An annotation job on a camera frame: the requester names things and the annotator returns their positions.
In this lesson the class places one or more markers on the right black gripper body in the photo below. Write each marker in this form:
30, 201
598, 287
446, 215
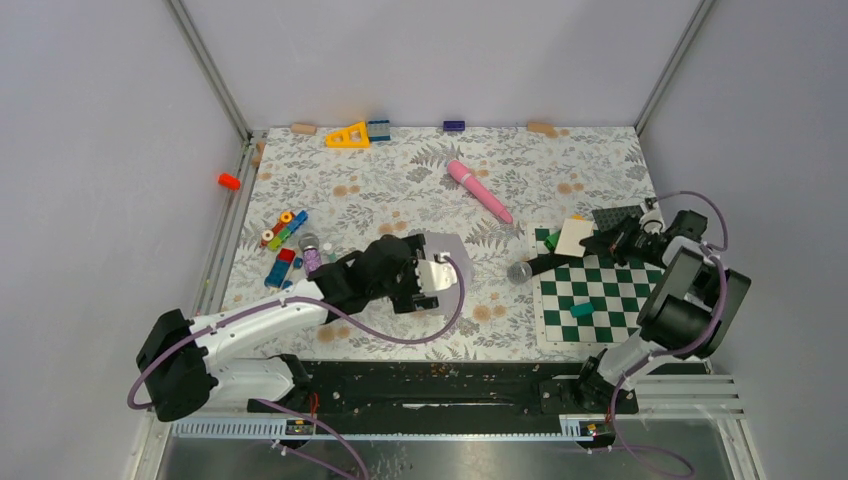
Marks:
631, 241

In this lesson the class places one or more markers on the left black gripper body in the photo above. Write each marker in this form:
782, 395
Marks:
402, 290

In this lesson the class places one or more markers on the small green white bottle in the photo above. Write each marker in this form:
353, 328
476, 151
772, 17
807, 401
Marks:
329, 251

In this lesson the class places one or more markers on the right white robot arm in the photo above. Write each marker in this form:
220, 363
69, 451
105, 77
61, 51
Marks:
686, 315

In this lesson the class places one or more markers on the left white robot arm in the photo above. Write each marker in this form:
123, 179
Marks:
186, 363

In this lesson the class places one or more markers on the lego toy on chessboard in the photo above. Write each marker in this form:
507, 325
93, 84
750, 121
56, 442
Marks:
551, 241

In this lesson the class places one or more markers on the green white chessboard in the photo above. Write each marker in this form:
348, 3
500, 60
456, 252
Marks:
616, 292

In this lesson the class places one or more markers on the teal block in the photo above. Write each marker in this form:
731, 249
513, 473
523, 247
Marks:
582, 310

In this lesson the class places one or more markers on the black microphone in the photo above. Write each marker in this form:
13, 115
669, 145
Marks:
522, 271

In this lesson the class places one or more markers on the purple glitter microphone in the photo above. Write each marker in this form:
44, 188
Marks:
309, 245

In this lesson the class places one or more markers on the floral table mat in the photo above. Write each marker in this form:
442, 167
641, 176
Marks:
402, 187

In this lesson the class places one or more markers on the colourful lego toy stack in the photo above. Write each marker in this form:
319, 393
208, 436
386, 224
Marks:
288, 223

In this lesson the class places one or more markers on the pink toy microphone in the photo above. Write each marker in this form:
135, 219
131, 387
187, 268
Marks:
465, 177

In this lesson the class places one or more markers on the blue red lego car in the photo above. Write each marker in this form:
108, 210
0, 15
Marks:
285, 262

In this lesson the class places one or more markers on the yellow triangle toy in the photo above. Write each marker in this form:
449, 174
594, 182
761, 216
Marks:
354, 136

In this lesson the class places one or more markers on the blue grey lego brick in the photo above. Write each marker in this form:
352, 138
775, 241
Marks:
378, 130

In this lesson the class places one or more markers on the wooden block right back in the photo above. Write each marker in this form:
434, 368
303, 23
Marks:
545, 129

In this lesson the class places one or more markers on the wooden block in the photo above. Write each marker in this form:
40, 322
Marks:
303, 129
545, 129

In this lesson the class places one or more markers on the dark purple lego brick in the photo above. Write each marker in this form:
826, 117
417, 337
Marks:
453, 125

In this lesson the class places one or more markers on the wooden block left back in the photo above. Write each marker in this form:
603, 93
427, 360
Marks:
303, 129

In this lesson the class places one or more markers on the orange red cylinder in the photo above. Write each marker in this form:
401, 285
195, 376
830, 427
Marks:
229, 182

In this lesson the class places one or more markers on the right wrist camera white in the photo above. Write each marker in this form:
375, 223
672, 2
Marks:
650, 218

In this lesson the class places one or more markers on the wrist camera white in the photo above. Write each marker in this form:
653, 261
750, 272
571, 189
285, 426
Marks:
650, 218
437, 274

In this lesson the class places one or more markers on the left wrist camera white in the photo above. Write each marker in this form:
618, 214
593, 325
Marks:
437, 274

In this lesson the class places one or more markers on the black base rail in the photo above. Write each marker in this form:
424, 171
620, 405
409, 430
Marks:
450, 398

